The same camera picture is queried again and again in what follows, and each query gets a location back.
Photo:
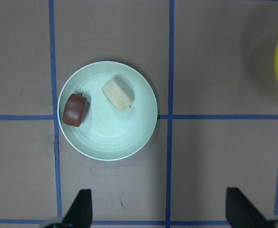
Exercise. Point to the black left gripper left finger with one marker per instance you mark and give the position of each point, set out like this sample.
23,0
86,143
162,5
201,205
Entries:
79,214

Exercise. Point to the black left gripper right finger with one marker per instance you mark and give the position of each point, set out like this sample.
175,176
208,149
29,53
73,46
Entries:
240,212

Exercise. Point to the white bun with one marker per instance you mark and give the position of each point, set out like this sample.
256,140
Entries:
118,94

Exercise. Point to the light green plate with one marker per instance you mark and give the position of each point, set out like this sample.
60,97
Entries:
107,134

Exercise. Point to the brown bun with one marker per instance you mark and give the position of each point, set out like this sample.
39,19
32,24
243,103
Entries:
75,110

